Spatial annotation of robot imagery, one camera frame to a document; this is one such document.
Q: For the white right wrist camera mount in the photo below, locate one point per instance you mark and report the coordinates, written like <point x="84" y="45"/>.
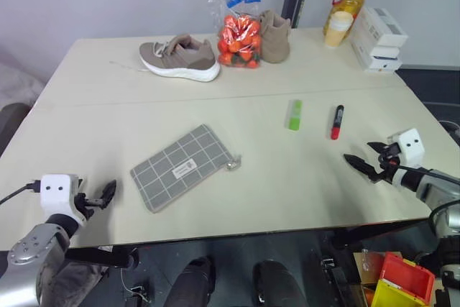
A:
<point x="409" y="147"/>

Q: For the dark rounded shape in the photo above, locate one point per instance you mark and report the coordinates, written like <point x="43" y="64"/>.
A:
<point x="194" y="282"/>

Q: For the cream paper cup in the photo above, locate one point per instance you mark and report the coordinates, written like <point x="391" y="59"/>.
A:
<point x="337" y="30"/>

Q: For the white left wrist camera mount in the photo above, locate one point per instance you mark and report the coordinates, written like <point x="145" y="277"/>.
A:
<point x="55" y="193"/>

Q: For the plastic bag of oranges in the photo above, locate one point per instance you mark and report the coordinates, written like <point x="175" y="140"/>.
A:
<point x="239" y="42"/>

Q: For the taupe sneaker with white sole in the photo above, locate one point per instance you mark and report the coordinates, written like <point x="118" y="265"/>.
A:
<point x="179" y="59"/>
<point x="275" y="39"/>

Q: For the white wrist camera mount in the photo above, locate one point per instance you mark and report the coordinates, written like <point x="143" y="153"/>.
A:
<point x="409" y="147"/>
<point x="55" y="193"/>

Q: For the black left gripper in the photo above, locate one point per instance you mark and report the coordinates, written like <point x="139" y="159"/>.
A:
<point x="86" y="203"/>

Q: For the green highlighter marker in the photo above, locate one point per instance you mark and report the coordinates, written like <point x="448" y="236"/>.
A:
<point x="294" y="115"/>

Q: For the yellow plastic bin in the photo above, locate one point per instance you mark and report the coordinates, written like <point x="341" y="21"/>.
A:
<point x="393" y="294"/>

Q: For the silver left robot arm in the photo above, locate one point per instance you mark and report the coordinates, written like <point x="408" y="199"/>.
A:
<point x="34" y="249"/>

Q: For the red and black marker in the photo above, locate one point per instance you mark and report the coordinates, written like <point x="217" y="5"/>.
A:
<point x="336" y="123"/>

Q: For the red plastic bin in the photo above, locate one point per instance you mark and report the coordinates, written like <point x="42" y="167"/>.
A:
<point x="408" y="276"/>

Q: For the large white cardboard box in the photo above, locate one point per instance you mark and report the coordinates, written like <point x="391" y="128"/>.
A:
<point x="381" y="26"/>

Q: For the brown cardboard box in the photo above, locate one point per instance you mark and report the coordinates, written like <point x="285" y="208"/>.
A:
<point x="366" y="267"/>

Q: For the flat white box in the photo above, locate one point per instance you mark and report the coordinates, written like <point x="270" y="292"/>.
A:
<point x="382" y="64"/>

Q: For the grey checked pouch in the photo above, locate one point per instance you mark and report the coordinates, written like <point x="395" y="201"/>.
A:
<point x="179" y="168"/>

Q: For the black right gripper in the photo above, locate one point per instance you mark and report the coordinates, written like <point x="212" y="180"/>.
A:
<point x="388" y="163"/>

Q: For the black table frame bar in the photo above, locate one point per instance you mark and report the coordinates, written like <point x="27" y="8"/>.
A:
<point x="377" y="237"/>
<point x="100" y="256"/>

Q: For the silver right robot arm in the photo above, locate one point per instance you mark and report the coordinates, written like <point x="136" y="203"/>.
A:
<point x="436" y="186"/>

